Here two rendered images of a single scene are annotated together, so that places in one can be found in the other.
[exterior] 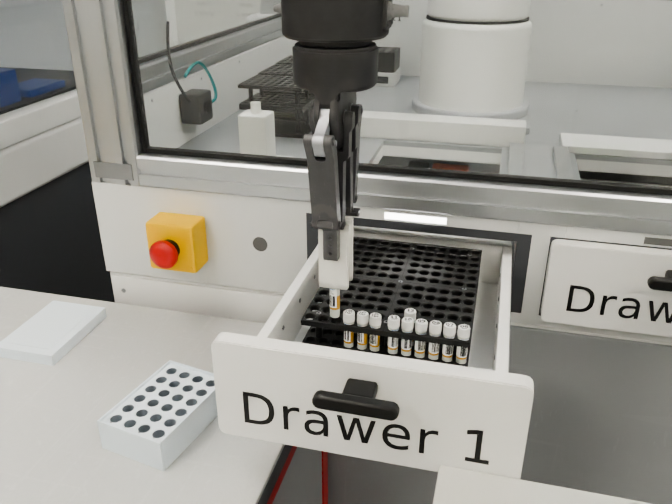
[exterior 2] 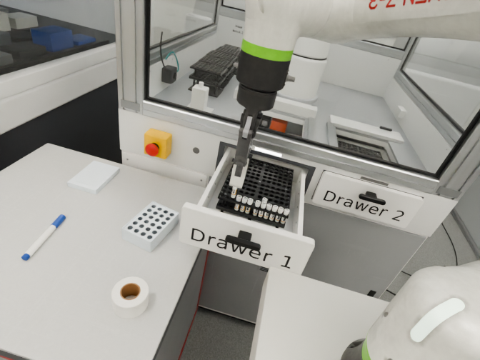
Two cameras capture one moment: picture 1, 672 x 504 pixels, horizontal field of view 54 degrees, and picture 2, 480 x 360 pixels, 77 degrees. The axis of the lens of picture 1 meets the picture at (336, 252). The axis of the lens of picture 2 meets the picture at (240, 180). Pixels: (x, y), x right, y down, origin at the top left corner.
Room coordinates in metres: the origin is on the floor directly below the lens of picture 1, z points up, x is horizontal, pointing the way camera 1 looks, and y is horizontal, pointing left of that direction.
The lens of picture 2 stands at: (0.03, 0.09, 1.36)
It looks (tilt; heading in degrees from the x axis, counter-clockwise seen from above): 35 degrees down; 350
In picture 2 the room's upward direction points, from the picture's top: 13 degrees clockwise
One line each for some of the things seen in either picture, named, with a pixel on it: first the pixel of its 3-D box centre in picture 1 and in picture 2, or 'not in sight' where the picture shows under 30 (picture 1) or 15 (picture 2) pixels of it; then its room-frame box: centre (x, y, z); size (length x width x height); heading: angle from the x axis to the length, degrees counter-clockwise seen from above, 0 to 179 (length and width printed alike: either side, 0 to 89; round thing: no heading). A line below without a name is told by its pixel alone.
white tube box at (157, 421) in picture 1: (167, 411); (151, 225); (0.59, 0.19, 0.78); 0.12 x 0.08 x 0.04; 155
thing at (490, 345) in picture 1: (400, 304); (257, 190); (0.69, -0.08, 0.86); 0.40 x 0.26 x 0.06; 166
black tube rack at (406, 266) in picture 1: (399, 304); (257, 191); (0.68, -0.08, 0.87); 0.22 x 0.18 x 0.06; 166
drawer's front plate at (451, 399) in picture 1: (364, 406); (243, 240); (0.49, -0.03, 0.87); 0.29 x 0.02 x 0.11; 76
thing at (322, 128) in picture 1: (325, 123); (248, 122); (0.56, 0.01, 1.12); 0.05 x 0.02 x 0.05; 166
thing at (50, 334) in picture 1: (53, 330); (94, 176); (0.78, 0.39, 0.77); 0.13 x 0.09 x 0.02; 166
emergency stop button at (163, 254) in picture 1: (165, 252); (152, 148); (0.81, 0.23, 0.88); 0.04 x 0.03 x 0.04; 76
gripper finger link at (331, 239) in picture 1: (329, 238); (238, 168); (0.57, 0.01, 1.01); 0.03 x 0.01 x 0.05; 166
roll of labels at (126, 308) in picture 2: not in sight; (130, 296); (0.39, 0.19, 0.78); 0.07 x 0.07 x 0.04
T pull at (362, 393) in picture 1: (358, 396); (243, 238); (0.46, -0.02, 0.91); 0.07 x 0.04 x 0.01; 76
